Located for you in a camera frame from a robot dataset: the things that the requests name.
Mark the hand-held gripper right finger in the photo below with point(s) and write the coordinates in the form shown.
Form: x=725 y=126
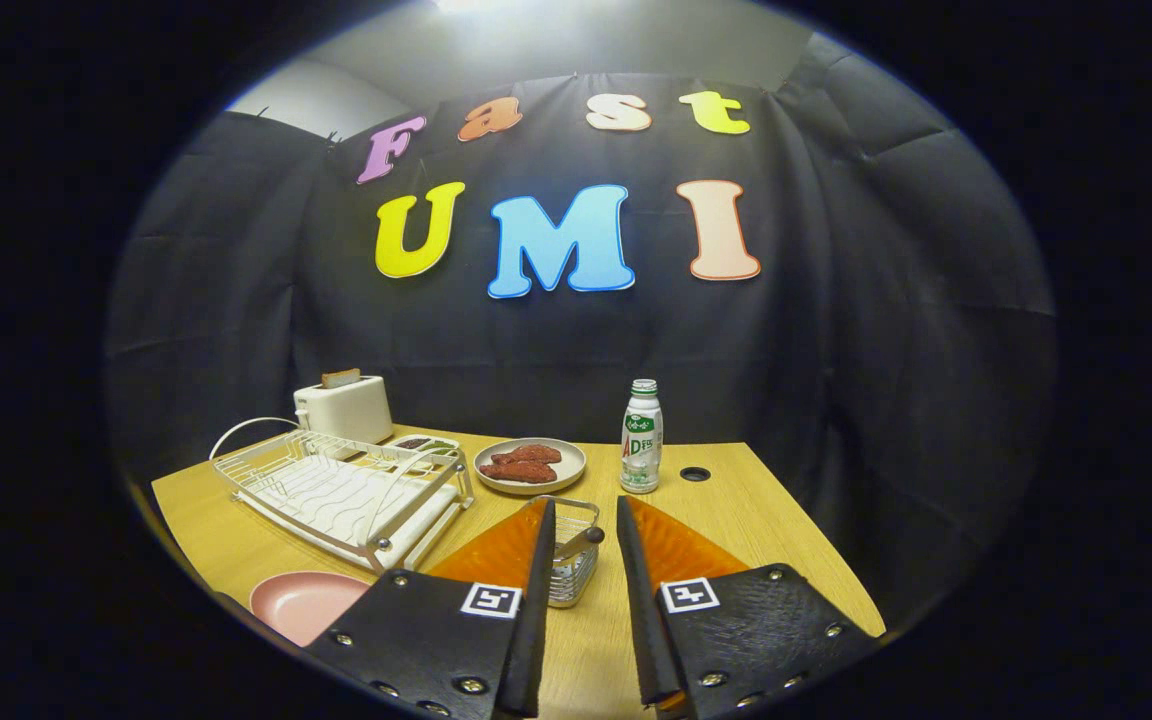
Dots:
x=641 y=620

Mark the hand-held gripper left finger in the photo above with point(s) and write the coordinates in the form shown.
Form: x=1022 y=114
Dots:
x=541 y=620

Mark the pink plate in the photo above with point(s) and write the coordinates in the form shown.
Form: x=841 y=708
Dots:
x=296 y=605

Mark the beige plate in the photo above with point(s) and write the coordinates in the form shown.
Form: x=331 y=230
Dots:
x=568 y=470

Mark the red meat slice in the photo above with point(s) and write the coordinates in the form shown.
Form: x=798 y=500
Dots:
x=531 y=454
x=516 y=472

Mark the black table grommet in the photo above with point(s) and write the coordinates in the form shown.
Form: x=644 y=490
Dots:
x=695 y=474

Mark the white bottle green label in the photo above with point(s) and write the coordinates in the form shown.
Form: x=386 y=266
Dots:
x=641 y=450

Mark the pile of green beans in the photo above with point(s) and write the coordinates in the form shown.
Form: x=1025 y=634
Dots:
x=441 y=445

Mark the white divided tray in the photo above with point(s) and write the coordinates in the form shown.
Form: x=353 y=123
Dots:
x=426 y=436

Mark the white plastic drip tray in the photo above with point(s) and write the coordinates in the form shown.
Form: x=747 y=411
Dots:
x=336 y=500

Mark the white toaster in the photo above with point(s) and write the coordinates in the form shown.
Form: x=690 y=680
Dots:
x=351 y=410

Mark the brown toast slice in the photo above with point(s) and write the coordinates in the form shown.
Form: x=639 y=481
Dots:
x=341 y=378

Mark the black backdrop cloth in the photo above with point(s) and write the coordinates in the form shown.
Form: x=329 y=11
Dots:
x=836 y=350

